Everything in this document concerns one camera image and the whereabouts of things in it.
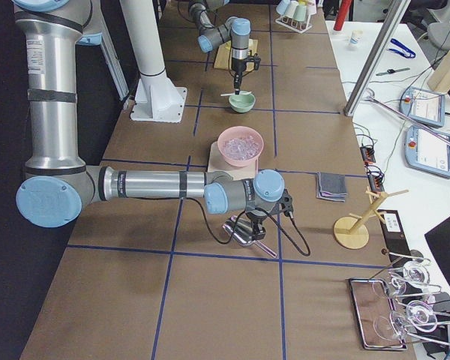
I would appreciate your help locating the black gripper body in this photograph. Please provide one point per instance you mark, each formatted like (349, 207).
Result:
(238, 67)
(257, 218)

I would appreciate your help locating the white plastic spoon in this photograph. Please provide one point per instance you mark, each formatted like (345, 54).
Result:
(228, 95)

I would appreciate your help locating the clear ice cubes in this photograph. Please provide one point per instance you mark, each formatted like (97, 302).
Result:
(241, 148)

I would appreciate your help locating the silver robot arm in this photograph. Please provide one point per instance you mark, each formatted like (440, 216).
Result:
(59, 184)
(235, 29)

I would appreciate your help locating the steel ice scoop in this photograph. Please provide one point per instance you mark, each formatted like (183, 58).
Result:
(240, 231)

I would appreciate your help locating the green bowl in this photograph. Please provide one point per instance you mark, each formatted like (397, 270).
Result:
(242, 103)

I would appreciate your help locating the pink bowl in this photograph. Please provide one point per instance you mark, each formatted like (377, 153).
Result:
(236, 132)

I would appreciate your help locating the wooden cutting board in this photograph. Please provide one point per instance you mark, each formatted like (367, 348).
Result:
(223, 60)

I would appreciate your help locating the cup rack with cups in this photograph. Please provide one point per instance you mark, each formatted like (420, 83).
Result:
(296, 15)

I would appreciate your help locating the beige tray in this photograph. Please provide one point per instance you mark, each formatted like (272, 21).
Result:
(216, 163)

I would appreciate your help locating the folded grey cloth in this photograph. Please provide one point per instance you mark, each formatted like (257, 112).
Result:
(331, 187)

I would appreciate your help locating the wooden mug tree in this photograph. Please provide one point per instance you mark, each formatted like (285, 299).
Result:
(350, 231)

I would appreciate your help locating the paper cup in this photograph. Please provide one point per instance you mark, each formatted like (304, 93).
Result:
(354, 39)

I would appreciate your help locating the red cylinder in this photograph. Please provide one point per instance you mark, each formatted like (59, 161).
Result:
(341, 15)

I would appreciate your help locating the metal tray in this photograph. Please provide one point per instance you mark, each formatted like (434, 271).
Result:
(370, 302)

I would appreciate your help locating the smart watch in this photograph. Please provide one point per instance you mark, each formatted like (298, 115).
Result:
(391, 71)

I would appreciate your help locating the glass holder rack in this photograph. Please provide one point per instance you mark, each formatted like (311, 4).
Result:
(409, 287)

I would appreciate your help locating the near teach pendant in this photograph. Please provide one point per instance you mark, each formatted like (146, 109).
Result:
(425, 152)

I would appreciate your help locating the teach pendant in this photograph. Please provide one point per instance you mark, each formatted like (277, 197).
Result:
(425, 152)
(425, 106)

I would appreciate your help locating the far teach pendant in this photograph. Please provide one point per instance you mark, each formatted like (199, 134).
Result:
(425, 106)

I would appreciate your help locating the metal rod tool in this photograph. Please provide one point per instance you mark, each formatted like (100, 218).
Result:
(424, 127)

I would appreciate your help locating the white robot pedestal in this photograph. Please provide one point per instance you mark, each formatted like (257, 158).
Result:
(156, 98)

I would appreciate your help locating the aluminium frame post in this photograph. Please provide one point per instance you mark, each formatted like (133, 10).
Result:
(391, 22)

